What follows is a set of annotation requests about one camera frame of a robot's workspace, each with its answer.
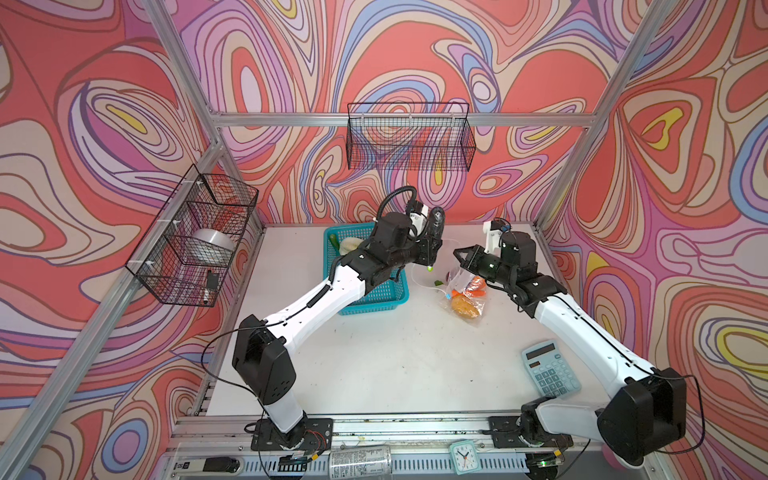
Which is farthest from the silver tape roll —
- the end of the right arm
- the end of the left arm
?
the end of the right arm

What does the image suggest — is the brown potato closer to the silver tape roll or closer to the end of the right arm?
the end of the right arm

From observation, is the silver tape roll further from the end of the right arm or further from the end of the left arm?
the end of the right arm

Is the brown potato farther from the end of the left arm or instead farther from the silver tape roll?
the silver tape roll

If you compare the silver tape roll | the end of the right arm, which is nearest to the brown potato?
the end of the right arm

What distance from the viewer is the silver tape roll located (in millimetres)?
705
